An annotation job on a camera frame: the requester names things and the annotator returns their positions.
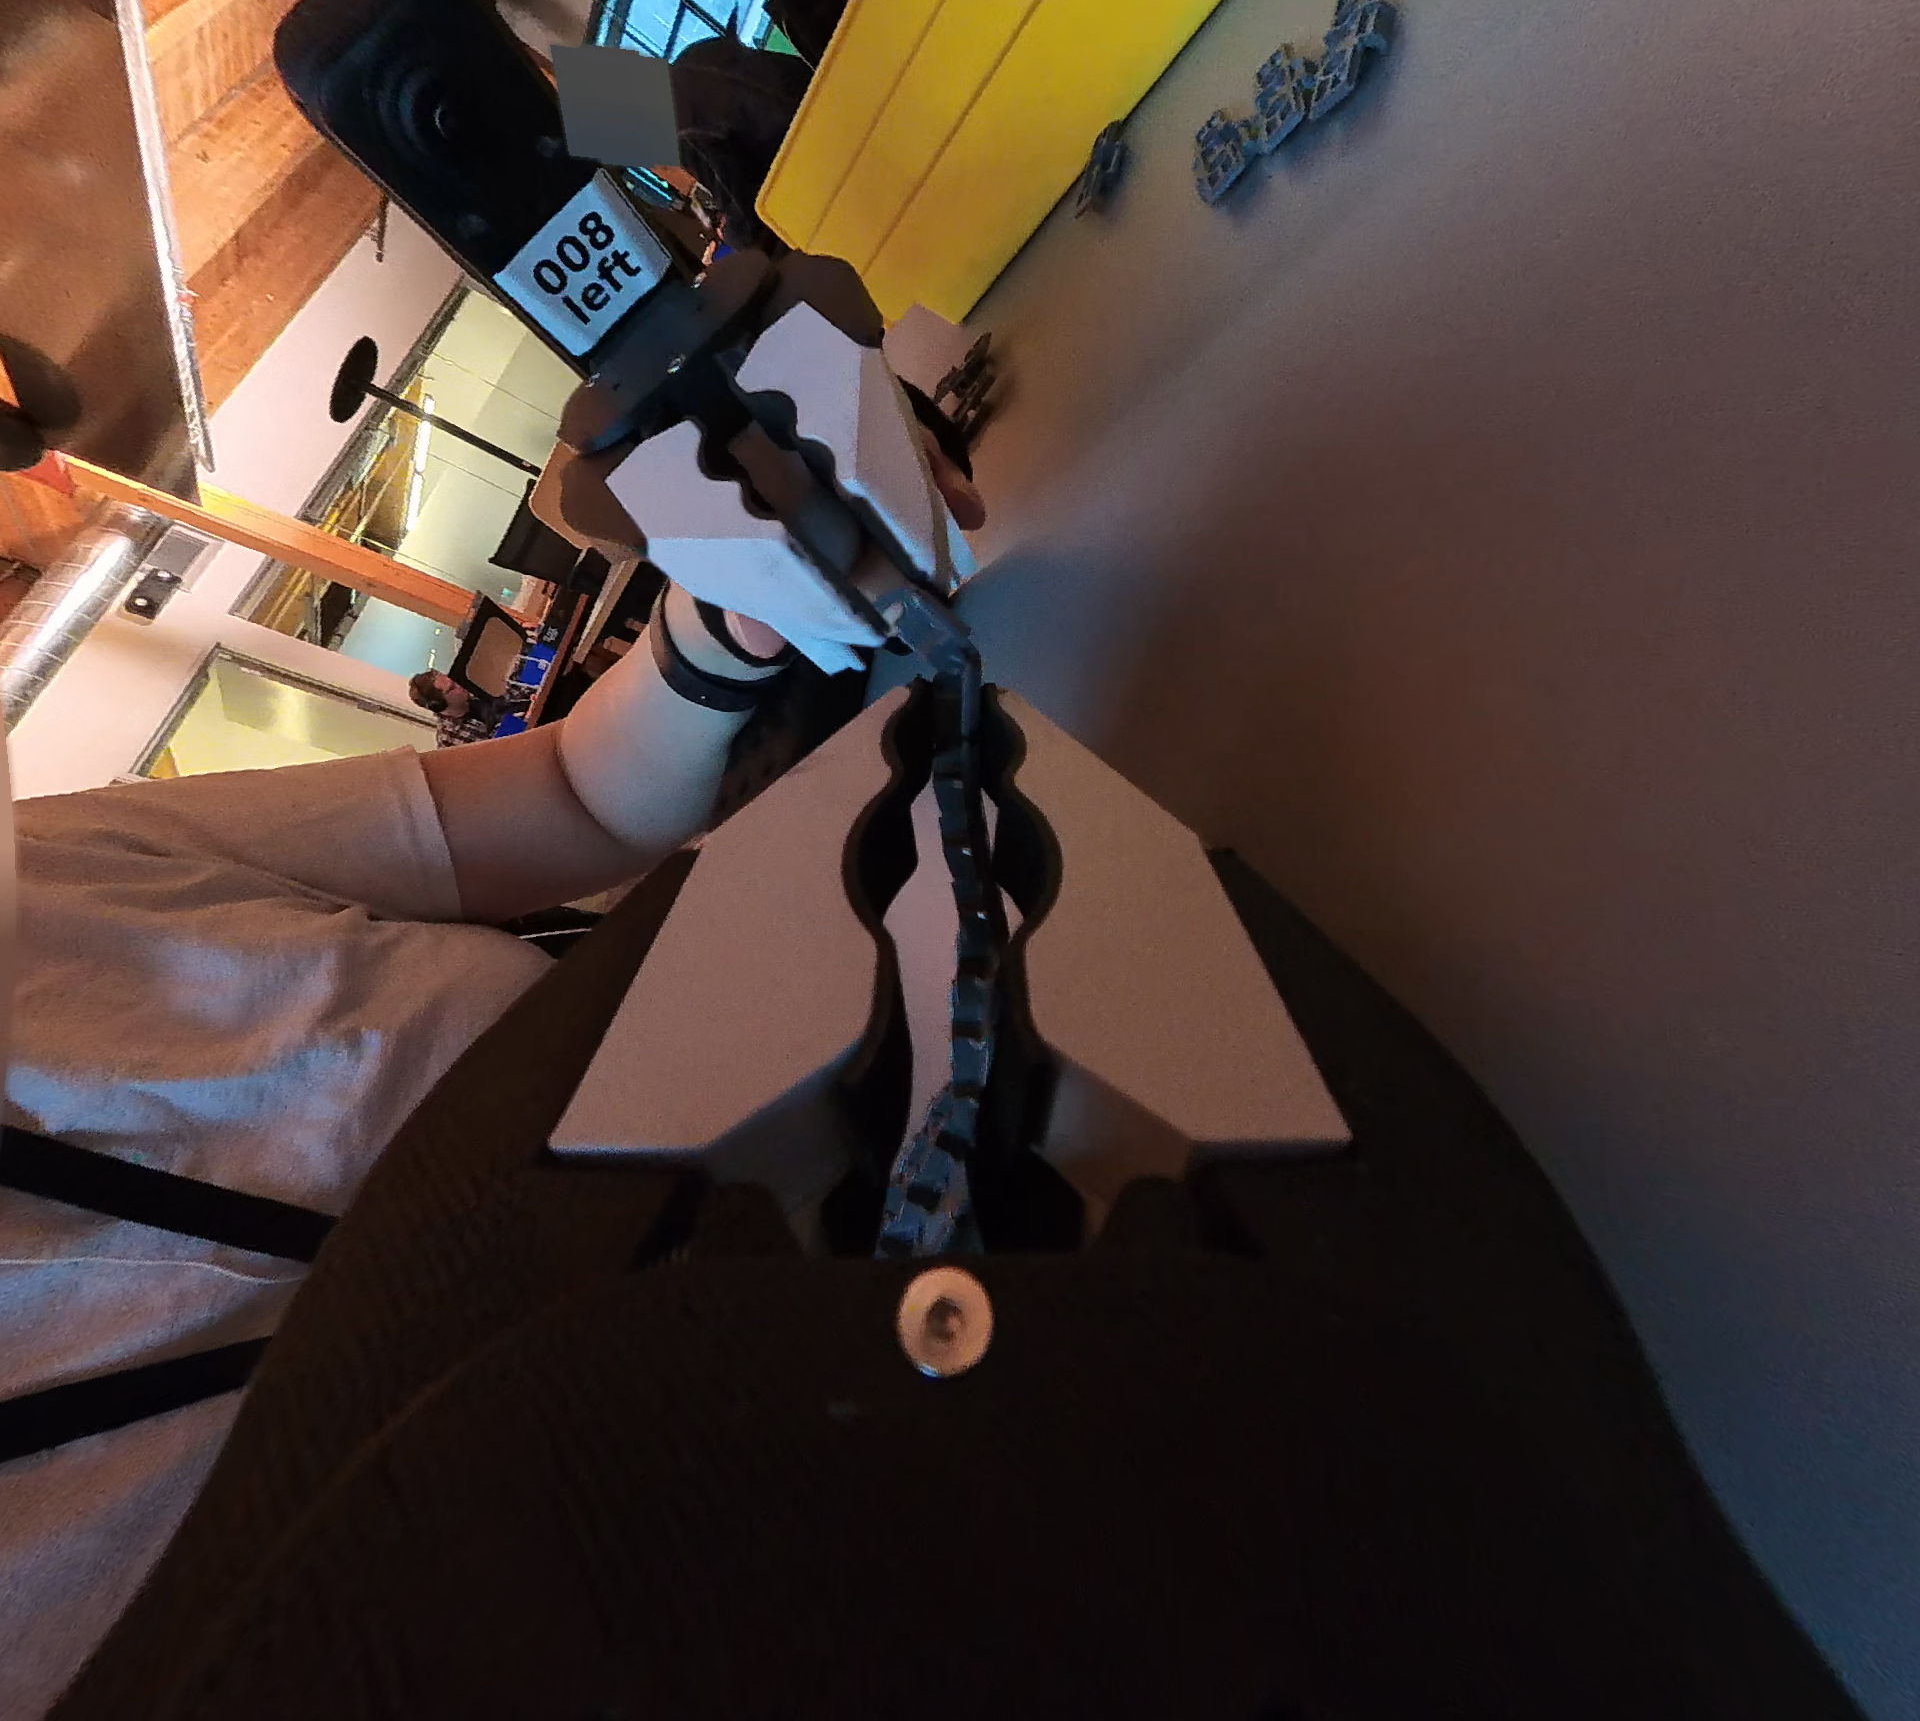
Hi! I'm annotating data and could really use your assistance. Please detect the grey toy track chain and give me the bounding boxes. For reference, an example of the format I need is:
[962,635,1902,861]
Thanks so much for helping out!
[876,662,1000,1259]

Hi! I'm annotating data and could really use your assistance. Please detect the black dome ceiling fixture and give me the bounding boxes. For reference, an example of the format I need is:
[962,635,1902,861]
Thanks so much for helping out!
[0,348,85,470]

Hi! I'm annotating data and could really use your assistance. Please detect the yellow plastic bin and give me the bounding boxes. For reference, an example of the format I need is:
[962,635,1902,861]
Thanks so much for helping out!
[756,0,1382,328]

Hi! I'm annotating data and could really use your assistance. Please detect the person's left forearm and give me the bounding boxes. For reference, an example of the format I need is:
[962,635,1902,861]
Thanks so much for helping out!
[420,611,752,920]

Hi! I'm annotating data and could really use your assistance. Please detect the black ceiling pole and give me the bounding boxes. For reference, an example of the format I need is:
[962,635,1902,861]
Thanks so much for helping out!
[330,338,542,478]

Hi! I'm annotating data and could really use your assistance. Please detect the silver duct with grille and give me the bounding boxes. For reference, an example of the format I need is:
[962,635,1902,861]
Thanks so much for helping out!
[0,507,229,732]

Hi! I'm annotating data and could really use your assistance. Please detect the scattered loose track links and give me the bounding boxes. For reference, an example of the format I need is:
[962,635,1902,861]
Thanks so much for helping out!
[930,0,1401,440]

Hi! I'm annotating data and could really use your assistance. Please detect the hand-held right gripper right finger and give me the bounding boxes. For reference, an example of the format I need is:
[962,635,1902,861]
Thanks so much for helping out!
[987,687,1357,1255]

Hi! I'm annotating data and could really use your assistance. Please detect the black harness strap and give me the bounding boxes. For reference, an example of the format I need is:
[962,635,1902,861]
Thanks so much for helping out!
[0,1128,341,1261]
[0,1335,272,1460]

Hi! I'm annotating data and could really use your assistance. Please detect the black wrist band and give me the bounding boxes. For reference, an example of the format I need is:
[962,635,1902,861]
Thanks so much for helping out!
[649,589,768,713]

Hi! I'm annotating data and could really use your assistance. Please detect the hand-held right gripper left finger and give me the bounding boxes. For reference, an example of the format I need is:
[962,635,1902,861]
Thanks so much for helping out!
[553,693,925,1255]

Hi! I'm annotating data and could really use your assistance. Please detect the single grey track link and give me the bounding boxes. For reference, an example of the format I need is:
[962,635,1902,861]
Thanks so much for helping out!
[882,593,980,681]

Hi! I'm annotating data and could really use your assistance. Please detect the grey desk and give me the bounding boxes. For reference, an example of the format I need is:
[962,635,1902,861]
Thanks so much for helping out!
[884,0,1920,1693]

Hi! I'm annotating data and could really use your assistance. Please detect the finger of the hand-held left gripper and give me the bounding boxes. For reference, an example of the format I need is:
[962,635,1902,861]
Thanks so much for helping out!
[739,301,980,599]
[601,420,891,676]

